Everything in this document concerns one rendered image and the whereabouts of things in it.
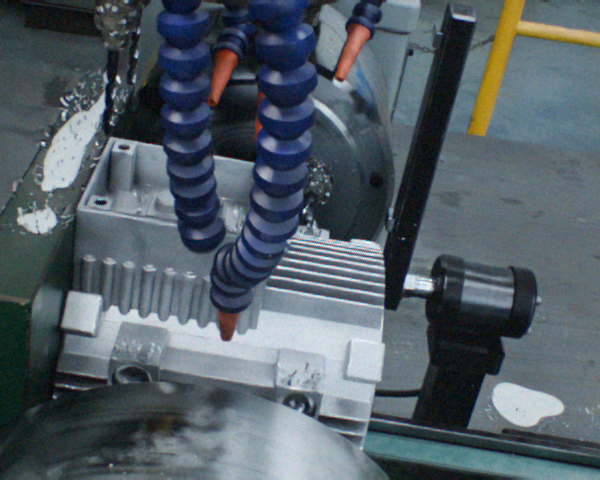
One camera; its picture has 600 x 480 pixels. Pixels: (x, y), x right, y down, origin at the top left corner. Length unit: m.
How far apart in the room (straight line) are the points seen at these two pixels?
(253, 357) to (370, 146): 0.28
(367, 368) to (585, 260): 0.83
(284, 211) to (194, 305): 0.24
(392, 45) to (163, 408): 0.68
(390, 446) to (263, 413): 0.39
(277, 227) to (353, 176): 0.46
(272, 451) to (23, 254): 0.20
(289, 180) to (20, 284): 0.20
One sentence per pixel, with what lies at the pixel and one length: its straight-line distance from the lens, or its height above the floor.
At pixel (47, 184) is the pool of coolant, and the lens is 0.65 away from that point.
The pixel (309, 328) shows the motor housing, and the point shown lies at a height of 1.08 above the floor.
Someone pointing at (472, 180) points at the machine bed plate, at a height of 0.80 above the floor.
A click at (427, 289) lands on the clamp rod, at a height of 1.02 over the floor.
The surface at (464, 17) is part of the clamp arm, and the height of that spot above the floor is 1.25.
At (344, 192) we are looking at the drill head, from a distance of 0.89.
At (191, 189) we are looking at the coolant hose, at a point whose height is 1.23.
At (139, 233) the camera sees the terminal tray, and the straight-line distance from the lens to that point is 0.63.
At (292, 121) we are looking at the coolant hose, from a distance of 0.39.
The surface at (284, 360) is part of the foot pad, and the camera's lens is 0.64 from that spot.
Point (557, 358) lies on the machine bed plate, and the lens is 1.22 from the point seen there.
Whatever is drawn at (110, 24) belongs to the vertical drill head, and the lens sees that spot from 0.58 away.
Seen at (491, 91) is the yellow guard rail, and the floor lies 0.35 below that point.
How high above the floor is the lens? 1.47
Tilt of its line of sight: 31 degrees down
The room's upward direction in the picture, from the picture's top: 12 degrees clockwise
